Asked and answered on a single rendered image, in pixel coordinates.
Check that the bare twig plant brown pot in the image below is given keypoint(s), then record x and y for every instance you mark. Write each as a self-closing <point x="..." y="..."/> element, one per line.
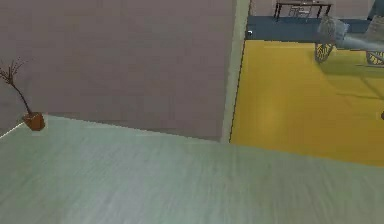
<point x="33" y="120"/>

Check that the grey metal chair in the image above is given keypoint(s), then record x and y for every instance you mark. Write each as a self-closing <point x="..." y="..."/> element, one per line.
<point x="300" y="11"/>

